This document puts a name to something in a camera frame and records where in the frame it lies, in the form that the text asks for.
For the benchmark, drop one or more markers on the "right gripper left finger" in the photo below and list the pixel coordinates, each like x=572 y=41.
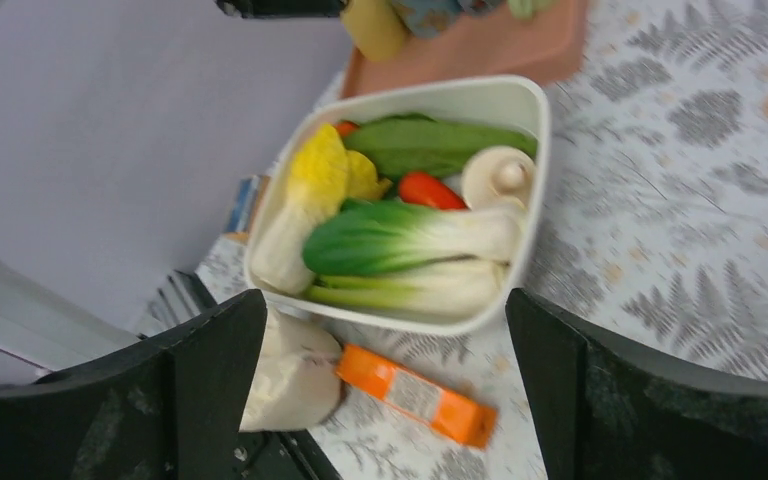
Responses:
x=167 y=407

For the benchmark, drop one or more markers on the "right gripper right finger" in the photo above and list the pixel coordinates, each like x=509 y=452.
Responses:
x=607 y=407

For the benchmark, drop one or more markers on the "light green mug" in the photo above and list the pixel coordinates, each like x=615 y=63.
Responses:
x=528 y=9

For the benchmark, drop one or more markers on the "cream cloth bag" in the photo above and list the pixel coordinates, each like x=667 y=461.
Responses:
x=295 y=386

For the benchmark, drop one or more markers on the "orange tube package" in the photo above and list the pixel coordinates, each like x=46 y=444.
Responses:
x=443 y=411

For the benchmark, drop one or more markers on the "lower bok choy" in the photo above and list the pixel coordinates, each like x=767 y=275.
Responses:
x=452 y=288

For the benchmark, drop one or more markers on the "bok choy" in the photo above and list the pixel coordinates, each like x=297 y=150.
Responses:
x=452 y=288
x=390 y=237

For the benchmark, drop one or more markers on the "blue labelled box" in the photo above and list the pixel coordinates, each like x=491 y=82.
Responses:
x=247 y=200

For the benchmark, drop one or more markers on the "white mushroom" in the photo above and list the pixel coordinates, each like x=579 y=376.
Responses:
x=498 y=174

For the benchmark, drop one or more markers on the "upper bok choy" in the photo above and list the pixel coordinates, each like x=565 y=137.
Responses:
x=390 y=237

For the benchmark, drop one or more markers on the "white vegetable tub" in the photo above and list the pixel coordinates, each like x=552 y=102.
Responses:
x=507 y=101

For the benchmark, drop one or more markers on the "yellow napa cabbage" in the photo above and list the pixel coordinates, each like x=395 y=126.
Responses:
x=322 y=174

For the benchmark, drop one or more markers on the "red pepper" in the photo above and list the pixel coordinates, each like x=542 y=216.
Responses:
x=421 y=188

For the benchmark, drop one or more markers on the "green leaf vegetable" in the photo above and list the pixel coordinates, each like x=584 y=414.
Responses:
x=404 y=143

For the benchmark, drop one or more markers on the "pink tray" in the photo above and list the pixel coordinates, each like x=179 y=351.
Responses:
x=546 y=49

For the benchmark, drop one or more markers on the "yellow cup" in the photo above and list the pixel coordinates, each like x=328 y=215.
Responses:
x=375 y=28

